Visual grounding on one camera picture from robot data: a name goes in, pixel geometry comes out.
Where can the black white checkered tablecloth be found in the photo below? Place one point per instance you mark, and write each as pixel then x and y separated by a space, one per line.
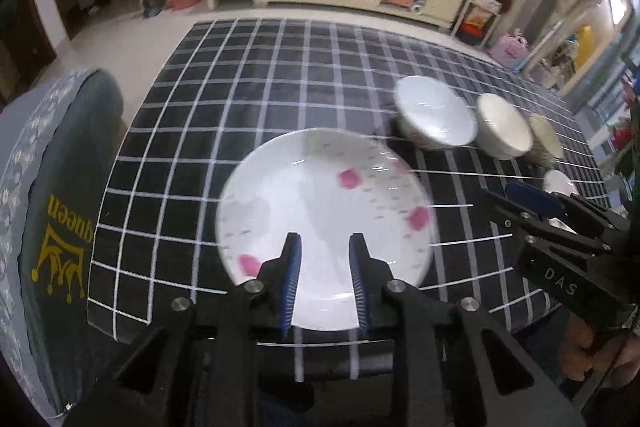
pixel 250 82

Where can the pink bag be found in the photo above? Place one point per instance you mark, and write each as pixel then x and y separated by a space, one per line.
pixel 509 49

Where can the white bear print plate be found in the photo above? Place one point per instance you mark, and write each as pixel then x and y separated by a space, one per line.
pixel 559 183

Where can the large white bowl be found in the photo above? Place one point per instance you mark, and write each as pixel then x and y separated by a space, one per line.
pixel 435 109

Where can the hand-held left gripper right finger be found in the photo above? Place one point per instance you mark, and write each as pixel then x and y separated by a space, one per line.
pixel 359 279

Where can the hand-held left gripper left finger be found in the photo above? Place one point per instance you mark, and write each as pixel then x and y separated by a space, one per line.
pixel 292 279

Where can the grey covered chair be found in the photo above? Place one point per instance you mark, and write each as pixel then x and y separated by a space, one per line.
pixel 30 157

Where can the person's right hand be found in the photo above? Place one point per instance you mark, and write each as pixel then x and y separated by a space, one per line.
pixel 582 352

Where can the red cloth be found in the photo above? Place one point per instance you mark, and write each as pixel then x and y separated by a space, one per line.
pixel 622 139

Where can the white pink flower plate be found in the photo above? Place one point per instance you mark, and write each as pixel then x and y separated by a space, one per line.
pixel 310 192

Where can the yellow plastic container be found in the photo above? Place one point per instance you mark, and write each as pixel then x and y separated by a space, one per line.
pixel 583 47

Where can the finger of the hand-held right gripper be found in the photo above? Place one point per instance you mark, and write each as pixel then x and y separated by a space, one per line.
pixel 535 199
pixel 520 219

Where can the plain white bowl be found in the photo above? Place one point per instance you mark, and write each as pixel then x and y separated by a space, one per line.
pixel 502 122

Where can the bowl with gold rim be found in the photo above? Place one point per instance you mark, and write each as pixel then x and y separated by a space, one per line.
pixel 546 136

